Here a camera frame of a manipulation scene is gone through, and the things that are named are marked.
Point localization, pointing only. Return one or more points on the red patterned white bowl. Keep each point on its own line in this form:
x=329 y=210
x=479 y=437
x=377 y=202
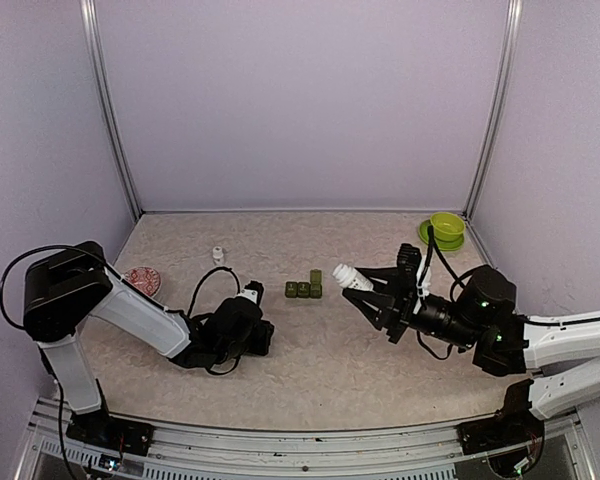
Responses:
x=145 y=279

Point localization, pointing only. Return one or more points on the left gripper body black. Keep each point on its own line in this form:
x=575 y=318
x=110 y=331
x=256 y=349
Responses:
x=260 y=346

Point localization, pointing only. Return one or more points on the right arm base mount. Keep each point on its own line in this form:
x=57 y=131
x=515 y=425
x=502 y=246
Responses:
x=498 y=432

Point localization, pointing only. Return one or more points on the aluminium frame post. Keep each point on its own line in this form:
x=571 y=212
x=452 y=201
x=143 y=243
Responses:
x=505 y=67
x=96 y=52

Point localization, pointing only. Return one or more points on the left aluminium frame post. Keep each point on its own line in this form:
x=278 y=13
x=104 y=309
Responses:
x=96 y=52

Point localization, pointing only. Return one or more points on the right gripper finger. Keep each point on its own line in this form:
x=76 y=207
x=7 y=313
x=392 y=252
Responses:
x=383 y=275
x=375 y=307

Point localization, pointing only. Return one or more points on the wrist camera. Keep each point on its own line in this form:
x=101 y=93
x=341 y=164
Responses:
x=412 y=265
x=253 y=291

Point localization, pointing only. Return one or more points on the front aluminium rail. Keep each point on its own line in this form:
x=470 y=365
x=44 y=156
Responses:
x=181 y=451

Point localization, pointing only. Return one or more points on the white pill bottle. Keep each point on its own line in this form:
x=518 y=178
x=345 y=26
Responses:
x=218 y=255
x=348 y=277

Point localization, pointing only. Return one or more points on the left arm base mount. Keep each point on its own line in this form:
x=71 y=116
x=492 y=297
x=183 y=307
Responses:
x=116 y=434

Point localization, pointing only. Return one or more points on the right aluminium frame post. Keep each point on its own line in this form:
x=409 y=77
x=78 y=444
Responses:
x=505 y=67

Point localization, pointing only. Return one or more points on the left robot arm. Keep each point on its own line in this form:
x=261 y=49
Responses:
x=68 y=284

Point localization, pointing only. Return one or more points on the green bowl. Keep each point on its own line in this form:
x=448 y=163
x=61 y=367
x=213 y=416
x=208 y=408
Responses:
x=447 y=226

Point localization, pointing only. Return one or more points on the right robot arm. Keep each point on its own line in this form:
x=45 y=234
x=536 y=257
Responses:
x=483 y=320

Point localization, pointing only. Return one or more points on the green saucer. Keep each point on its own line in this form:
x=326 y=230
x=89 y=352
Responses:
x=443 y=245

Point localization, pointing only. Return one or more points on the white pill bottle front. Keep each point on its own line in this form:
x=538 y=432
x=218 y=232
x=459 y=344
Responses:
x=348 y=277

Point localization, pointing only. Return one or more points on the green weekly pill organizer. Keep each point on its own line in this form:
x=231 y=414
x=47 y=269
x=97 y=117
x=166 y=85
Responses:
x=309 y=289

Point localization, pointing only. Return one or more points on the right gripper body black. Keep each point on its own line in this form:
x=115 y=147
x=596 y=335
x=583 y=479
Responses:
x=401 y=317

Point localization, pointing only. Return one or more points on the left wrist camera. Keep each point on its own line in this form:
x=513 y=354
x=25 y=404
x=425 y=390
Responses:
x=253 y=291

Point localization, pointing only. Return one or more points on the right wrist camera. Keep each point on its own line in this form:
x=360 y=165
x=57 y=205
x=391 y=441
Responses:
x=412 y=265

